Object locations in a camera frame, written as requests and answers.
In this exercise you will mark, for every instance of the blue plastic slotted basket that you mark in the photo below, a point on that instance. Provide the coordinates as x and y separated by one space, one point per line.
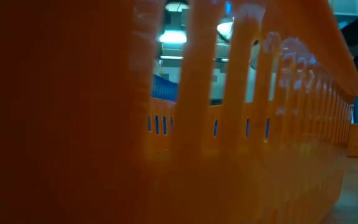
165 90

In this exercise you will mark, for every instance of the round ceiling lamp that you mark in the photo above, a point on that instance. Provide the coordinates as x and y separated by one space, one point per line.
172 36
225 29
176 6

